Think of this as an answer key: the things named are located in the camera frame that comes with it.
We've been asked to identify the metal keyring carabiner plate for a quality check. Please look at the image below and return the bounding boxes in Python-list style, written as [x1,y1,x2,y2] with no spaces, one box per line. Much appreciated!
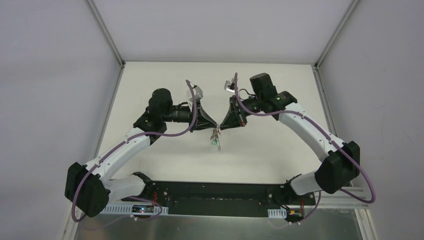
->
[210,126,221,151]

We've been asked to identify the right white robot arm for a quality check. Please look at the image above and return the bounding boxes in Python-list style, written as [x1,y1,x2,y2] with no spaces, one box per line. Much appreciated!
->
[219,73,360,205]

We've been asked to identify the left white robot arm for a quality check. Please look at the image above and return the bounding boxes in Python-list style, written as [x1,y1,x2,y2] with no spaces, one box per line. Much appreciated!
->
[64,85,218,218]

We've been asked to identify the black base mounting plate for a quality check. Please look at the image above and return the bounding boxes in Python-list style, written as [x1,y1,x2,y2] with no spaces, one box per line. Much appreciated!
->
[135,172,316,218]

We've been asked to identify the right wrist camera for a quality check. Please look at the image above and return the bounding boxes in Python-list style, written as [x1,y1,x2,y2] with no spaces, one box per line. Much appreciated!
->
[224,79,235,93]

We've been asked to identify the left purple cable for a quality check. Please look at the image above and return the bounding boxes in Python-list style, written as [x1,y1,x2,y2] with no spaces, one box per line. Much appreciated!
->
[71,79,199,223]

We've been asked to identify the purple cable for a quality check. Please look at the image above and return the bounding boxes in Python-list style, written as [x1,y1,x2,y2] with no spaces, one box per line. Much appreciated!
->
[71,79,199,223]
[233,72,377,204]

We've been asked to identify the right white slotted cable duct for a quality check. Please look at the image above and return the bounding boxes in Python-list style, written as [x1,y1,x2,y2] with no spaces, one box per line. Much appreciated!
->
[267,208,287,219]

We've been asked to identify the white slotted cable duct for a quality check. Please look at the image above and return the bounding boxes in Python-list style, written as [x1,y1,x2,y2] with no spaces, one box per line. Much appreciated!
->
[100,203,169,216]
[267,208,287,219]

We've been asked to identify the left white slotted cable duct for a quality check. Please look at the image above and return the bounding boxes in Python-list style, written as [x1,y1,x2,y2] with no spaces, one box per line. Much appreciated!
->
[100,203,169,216]

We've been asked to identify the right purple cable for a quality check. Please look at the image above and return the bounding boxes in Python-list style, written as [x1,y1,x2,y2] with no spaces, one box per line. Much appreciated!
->
[233,72,377,204]

